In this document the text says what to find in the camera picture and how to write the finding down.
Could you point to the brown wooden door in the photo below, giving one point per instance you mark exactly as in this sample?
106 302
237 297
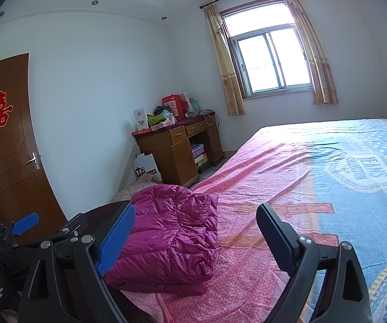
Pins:
11 168

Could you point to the wooden desk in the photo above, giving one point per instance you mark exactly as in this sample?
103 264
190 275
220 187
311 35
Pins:
176 161

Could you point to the stack of boxes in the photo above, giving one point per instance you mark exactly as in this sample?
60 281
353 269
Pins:
198 154

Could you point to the green bag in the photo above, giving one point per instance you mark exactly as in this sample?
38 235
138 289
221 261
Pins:
154 120

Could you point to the white framed window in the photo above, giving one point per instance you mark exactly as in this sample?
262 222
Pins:
267 64

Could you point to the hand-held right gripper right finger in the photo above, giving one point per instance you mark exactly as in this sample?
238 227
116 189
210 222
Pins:
277 242

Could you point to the white carton box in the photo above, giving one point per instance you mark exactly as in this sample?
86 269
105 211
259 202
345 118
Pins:
140 119

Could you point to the pale quilted cushion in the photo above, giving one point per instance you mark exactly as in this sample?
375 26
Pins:
134 191

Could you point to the red gift box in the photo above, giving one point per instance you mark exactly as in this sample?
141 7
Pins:
175 104

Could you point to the bed with patterned sheet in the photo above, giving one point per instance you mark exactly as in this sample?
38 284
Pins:
365 208

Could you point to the white paper bag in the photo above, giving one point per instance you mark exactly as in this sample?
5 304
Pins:
146 168

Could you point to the pink patterned blanket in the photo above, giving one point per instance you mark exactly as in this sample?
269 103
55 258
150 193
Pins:
264 175

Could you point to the purple down jacket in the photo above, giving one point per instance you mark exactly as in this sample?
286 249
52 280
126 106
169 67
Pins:
170 235

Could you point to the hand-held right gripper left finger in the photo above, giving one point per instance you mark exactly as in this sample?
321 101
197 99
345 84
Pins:
112 242

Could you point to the beige curtain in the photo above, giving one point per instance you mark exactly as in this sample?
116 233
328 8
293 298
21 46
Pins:
229 74
318 57

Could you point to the light blue packet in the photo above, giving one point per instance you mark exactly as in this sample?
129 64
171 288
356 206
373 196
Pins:
169 116

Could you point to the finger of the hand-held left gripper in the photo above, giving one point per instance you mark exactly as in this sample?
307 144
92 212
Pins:
26 223
70 227

